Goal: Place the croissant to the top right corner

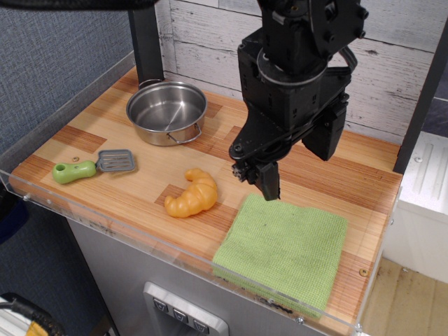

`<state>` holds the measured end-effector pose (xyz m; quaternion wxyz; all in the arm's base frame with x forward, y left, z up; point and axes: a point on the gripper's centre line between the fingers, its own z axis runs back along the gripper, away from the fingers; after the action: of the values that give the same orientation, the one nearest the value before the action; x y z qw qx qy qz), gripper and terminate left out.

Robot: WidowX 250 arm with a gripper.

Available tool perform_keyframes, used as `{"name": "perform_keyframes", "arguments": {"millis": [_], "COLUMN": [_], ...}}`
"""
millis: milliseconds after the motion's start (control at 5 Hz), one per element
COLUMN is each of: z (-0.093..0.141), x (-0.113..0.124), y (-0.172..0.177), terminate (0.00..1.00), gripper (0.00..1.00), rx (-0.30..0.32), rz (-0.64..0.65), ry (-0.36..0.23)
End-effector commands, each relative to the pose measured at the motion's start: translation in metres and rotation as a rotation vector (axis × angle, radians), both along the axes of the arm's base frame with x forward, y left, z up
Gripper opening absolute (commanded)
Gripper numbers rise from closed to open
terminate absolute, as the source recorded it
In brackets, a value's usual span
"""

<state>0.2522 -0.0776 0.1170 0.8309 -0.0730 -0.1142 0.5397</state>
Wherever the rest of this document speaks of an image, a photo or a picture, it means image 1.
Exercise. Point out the orange plastic toy croissant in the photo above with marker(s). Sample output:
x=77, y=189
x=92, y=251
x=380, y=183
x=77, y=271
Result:
x=200, y=195

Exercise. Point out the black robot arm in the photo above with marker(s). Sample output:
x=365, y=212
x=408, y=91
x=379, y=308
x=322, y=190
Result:
x=294, y=71

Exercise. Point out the green handled grey toy spatula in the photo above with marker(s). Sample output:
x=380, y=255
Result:
x=121, y=160

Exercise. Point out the grey toy appliance front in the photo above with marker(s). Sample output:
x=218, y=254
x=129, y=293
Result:
x=121, y=271

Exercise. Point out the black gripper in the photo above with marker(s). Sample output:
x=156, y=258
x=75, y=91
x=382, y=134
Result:
x=279, y=116

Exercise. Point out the green folded cloth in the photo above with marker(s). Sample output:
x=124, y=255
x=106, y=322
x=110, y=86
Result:
x=284, y=253

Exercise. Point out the clear acrylic table guard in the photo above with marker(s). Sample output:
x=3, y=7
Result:
x=60, y=103

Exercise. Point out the small stainless steel pot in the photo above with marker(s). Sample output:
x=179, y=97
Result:
x=167, y=113

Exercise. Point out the dark grey right post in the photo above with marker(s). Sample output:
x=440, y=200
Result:
x=423, y=104

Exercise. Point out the silver dispenser button panel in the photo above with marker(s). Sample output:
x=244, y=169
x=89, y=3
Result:
x=174, y=315

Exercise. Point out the dark grey post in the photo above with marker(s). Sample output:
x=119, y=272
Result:
x=423, y=104
x=145, y=40

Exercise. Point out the dark grey left post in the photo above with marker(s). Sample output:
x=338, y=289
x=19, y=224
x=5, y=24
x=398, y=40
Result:
x=145, y=40

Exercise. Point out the white ribbed side unit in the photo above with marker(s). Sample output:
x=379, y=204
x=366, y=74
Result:
x=417, y=236

